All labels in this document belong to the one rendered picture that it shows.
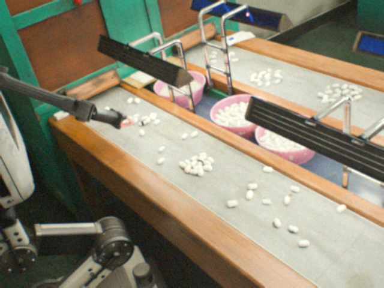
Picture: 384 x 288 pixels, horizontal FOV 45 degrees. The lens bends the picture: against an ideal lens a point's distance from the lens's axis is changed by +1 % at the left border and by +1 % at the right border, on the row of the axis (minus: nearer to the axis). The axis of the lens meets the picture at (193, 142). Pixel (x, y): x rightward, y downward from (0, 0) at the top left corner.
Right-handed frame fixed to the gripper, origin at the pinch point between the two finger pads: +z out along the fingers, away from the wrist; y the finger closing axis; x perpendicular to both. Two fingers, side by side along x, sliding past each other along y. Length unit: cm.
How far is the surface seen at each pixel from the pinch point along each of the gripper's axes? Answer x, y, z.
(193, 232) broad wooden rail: 17, -67, -11
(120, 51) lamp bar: -26.8, 11.9, -9.5
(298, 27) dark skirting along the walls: -104, 119, 231
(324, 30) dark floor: -112, 108, 254
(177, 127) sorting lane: -5.1, -9.6, 17.9
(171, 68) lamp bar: -28.8, -24.1, -9.7
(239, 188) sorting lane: 2, -60, 11
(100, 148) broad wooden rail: 14.5, 1.9, -8.9
